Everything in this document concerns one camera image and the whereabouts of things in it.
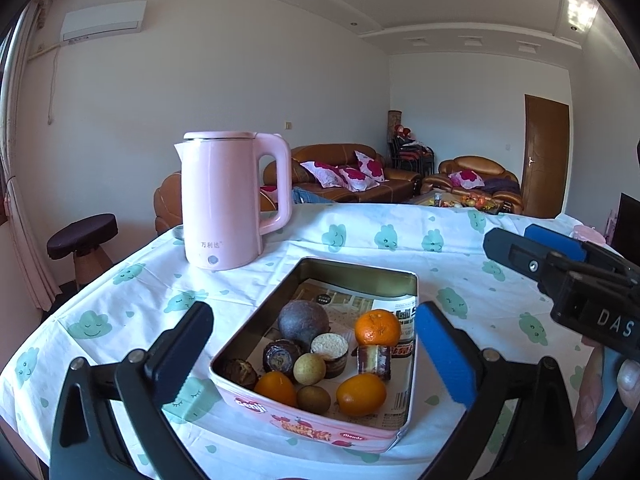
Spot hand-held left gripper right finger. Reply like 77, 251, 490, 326
416, 302, 581, 480

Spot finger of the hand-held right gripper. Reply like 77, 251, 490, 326
483, 227, 553, 287
525, 223, 588, 262

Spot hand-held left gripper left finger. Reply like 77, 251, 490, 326
50, 302, 215, 480

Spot small snack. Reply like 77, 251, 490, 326
356, 344, 392, 377

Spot dimpled mandarin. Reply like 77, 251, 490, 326
354, 309, 402, 348

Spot smooth orange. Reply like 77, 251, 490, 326
254, 371, 297, 406
335, 373, 388, 417

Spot dark round pastry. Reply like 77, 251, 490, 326
262, 339, 303, 373

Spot dark purple passion fruit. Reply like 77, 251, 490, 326
277, 300, 330, 351

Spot brown longan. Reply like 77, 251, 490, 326
296, 385, 332, 415
293, 353, 327, 386

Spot pink metal tin box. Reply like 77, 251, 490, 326
209, 257, 419, 455

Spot person's right hand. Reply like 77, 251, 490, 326
572, 337, 640, 451

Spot pink cartoon mug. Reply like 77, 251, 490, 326
573, 225, 607, 244

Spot purple blanket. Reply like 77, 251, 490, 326
482, 178, 521, 195

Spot cluttered coffee table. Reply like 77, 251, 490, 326
410, 191, 506, 211

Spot black television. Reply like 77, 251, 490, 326
616, 192, 640, 251

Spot white red floral cushion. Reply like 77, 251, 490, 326
300, 161, 346, 189
355, 150, 387, 183
448, 170, 483, 190
339, 166, 381, 192

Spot brown wooden door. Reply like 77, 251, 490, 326
521, 94, 571, 219

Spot brown leather armchair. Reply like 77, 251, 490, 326
154, 171, 183, 235
422, 156, 525, 213

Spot long brown leather sofa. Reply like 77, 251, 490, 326
263, 143, 423, 204

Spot stacked dark chairs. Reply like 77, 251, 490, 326
390, 137, 435, 173

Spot white cloud-print tablecloth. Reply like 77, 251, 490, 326
0, 202, 640, 480

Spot dark brown round stool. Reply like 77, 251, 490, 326
47, 213, 118, 291

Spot pink electric kettle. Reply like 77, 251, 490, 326
174, 131, 293, 271

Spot blue jeans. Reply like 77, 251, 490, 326
291, 186, 333, 204

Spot white air conditioner pipe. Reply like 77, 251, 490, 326
27, 42, 63, 126

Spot white wall air conditioner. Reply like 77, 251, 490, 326
60, 1, 147, 42

